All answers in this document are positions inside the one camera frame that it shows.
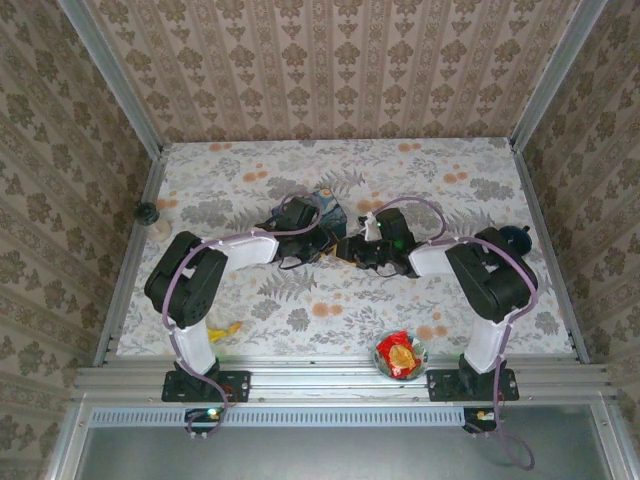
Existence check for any floral tablecloth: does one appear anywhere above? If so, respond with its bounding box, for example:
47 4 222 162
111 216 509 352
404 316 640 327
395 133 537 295
117 138 574 358

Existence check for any red snack packet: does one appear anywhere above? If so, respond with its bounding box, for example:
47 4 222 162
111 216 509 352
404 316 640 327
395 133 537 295
376 330 422 379

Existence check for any patterned bowl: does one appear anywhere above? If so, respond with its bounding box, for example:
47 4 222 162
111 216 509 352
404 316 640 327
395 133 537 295
372 329 431 383

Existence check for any yellow banana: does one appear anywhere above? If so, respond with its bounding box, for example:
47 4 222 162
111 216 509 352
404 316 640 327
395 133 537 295
207 321 245 345

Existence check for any aluminium base beam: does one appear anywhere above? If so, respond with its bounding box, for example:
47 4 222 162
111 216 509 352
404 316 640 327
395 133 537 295
73 353 614 403

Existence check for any dark blue mug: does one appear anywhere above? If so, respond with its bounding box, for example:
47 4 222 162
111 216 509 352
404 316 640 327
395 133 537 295
497 224 534 257

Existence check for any small black ball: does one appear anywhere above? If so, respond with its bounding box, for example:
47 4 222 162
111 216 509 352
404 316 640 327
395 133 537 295
135 199 162 227

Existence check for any small circuit board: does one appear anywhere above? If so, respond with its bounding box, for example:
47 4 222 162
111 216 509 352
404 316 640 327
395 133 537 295
184 407 227 435
462 407 499 435

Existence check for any grey metal panel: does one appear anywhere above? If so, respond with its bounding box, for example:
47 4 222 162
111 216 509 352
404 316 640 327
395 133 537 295
74 405 617 480

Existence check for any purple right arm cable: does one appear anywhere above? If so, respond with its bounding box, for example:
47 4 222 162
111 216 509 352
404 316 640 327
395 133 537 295
367 196 541 471

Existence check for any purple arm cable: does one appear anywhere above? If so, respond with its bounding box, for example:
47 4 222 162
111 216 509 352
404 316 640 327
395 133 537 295
367 196 541 471
162 192 324 442

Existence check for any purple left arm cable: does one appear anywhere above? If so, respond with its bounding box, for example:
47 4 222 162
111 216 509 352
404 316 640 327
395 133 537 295
162 192 324 442

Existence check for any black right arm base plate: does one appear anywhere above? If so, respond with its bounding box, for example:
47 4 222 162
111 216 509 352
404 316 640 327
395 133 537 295
426 367 520 403

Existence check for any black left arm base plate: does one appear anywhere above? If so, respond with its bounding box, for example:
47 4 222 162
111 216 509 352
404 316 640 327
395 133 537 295
162 368 252 404

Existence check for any grey slotted cable duct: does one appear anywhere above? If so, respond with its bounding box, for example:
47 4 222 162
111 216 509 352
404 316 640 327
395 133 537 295
89 405 466 429

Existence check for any aluminium side rail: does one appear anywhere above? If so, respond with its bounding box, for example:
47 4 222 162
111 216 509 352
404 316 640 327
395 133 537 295
508 138 592 365
93 148 170 367

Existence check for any aluminium corner post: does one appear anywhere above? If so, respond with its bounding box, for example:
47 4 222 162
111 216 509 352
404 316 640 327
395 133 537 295
56 0 165 154
508 0 610 151

